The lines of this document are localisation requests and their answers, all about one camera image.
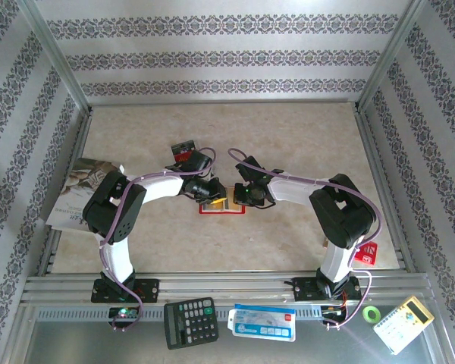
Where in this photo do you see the red card holder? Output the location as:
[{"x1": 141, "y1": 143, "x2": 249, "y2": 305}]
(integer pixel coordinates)
[{"x1": 198, "y1": 184, "x2": 248, "y2": 216}]

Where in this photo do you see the small dark red box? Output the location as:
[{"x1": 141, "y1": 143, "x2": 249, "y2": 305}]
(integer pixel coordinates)
[{"x1": 171, "y1": 140, "x2": 199, "y2": 162}]

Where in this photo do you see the printed booklet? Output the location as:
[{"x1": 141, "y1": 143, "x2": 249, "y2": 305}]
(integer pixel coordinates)
[{"x1": 39, "y1": 157, "x2": 127, "y2": 232}]

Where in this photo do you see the red box with white logo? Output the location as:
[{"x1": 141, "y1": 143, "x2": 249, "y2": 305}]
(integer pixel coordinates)
[{"x1": 354, "y1": 240, "x2": 379, "y2": 268}]

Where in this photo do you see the blue white plastic pouch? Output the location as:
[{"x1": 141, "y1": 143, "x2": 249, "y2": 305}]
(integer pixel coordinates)
[{"x1": 227, "y1": 303, "x2": 297, "y2": 344}]

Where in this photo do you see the black desk calculator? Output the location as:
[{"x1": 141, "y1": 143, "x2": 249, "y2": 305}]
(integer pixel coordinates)
[{"x1": 163, "y1": 297, "x2": 220, "y2": 350}]

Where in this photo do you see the controller board with green light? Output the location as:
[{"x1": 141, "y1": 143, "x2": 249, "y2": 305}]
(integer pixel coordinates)
[{"x1": 108, "y1": 306, "x2": 140, "y2": 323}]

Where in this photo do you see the green tape roll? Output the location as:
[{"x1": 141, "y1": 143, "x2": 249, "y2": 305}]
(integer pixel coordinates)
[{"x1": 362, "y1": 305, "x2": 381, "y2": 325}]

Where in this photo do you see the perforated metal strip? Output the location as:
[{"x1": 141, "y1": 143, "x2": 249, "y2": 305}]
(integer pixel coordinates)
[{"x1": 33, "y1": 305, "x2": 365, "y2": 322}]

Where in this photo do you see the yellow white calculator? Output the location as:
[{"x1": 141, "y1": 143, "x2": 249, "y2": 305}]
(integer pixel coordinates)
[{"x1": 372, "y1": 295, "x2": 436, "y2": 356}]

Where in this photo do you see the long aluminium base rail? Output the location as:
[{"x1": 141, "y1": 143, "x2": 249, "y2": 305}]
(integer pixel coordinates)
[{"x1": 20, "y1": 269, "x2": 432, "y2": 304}]

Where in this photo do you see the thin aluminium wall rail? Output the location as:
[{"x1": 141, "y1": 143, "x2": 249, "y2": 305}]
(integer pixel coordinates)
[{"x1": 86, "y1": 97, "x2": 361, "y2": 108}]

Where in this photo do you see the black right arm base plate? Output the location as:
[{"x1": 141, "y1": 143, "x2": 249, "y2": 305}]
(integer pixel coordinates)
[{"x1": 292, "y1": 276, "x2": 362, "y2": 303}]

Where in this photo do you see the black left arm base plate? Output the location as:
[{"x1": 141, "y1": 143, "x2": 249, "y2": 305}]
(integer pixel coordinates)
[{"x1": 90, "y1": 278, "x2": 161, "y2": 304}]

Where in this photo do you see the aluminium side rail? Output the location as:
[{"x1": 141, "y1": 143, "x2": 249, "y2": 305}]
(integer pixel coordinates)
[
  {"x1": 36, "y1": 108, "x2": 94, "y2": 276},
  {"x1": 354, "y1": 104, "x2": 416, "y2": 272}
]

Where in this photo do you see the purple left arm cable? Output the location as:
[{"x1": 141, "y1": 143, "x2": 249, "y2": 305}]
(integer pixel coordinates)
[{"x1": 98, "y1": 146, "x2": 217, "y2": 333}]

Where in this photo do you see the wiring board with coloured wires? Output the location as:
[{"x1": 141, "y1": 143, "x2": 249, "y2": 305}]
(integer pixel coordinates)
[{"x1": 320, "y1": 304, "x2": 347, "y2": 324}]

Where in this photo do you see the aluminium corner post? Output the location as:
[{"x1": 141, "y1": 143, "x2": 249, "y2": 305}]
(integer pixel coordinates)
[
  {"x1": 357, "y1": 0, "x2": 430, "y2": 111},
  {"x1": 18, "y1": 0, "x2": 93, "y2": 113}
]

